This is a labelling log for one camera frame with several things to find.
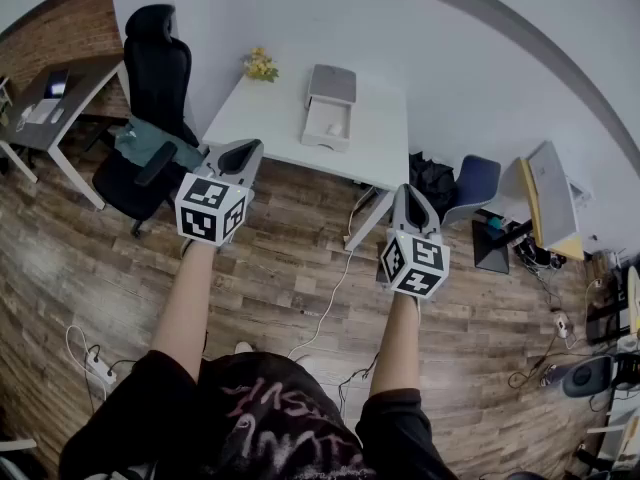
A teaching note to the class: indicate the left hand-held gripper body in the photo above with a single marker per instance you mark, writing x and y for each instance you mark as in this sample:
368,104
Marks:
202,208

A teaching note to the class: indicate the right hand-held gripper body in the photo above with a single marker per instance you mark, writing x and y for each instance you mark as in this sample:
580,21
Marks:
415,263

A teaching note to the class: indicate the grey box with lid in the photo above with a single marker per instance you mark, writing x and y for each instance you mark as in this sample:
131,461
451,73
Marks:
327,113

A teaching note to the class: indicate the person's right forearm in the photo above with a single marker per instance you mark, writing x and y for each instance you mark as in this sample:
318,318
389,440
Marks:
397,343

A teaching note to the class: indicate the person's left forearm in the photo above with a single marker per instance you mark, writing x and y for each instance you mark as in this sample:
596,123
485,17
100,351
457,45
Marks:
187,298

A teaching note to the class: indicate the black stand base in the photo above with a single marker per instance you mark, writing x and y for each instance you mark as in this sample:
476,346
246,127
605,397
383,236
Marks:
491,248

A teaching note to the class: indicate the black bag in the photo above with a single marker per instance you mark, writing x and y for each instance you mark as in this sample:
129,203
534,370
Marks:
432,180

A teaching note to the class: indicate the green cloth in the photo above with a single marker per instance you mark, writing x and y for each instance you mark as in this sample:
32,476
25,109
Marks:
137,143

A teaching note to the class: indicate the blue shell chair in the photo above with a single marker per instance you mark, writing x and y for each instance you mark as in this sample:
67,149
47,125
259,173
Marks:
475,183

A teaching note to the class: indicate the white table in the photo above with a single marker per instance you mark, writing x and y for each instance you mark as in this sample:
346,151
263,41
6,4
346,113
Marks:
270,123

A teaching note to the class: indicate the black office chair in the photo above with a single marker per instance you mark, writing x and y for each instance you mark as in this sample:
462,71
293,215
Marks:
152,73

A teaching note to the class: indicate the person's white shoe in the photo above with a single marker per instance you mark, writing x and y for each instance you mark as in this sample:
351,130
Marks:
243,347

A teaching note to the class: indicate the grey and yellow leaning board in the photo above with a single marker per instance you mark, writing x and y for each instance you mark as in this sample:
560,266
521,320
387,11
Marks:
552,198

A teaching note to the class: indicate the yellow flower bunch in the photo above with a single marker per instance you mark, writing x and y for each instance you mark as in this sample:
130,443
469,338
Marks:
260,65

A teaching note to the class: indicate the white power adapter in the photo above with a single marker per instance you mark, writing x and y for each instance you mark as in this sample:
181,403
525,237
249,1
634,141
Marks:
561,324

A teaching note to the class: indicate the grey desk with white legs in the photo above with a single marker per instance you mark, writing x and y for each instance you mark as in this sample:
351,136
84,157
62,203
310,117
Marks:
87,90

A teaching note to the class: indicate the white power strip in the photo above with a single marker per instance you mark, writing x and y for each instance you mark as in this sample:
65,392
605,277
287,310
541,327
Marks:
101,369

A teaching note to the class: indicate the laptop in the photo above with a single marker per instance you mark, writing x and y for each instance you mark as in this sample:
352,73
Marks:
56,85

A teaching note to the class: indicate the round black device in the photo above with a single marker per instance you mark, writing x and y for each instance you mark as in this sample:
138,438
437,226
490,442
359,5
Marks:
587,377

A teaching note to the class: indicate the person's black printed shirt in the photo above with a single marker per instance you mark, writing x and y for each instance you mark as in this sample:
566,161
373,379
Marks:
260,418

